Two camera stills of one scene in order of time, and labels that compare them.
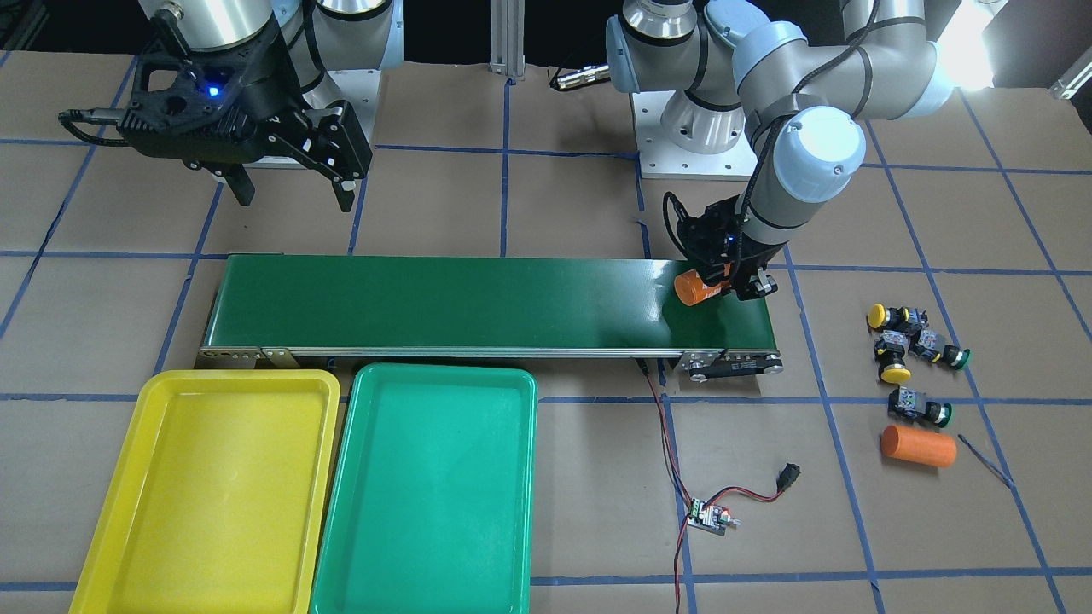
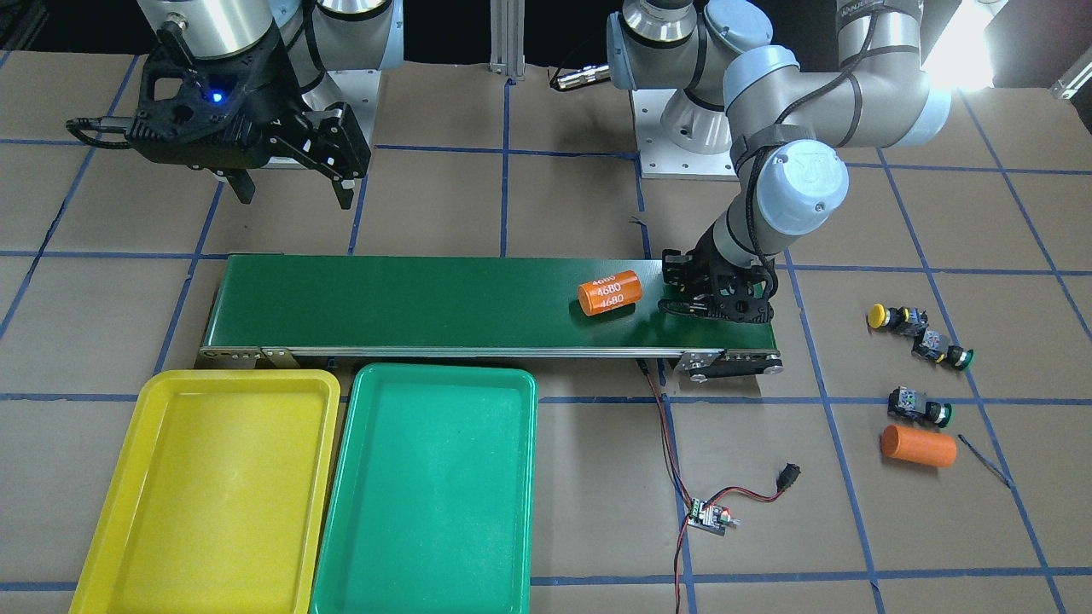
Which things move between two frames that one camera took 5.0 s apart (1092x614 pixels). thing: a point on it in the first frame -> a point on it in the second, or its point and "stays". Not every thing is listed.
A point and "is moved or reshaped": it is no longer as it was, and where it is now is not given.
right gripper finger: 240,182 stays
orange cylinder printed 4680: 690,289 is moved or reshaped
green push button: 926,346 stays
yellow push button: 896,317 stays
